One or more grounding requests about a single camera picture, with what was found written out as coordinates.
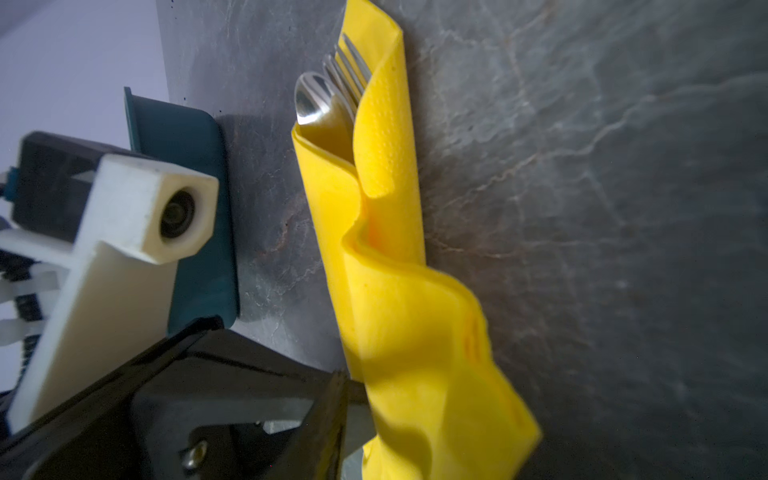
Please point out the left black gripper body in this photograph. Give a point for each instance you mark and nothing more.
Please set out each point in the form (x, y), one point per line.
(206, 404)

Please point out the silver spoon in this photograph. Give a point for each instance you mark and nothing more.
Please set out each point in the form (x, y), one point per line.
(323, 115)

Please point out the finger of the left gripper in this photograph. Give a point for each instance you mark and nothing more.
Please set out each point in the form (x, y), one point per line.
(339, 423)

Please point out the silver fork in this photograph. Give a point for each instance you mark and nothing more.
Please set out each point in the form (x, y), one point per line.
(348, 71)

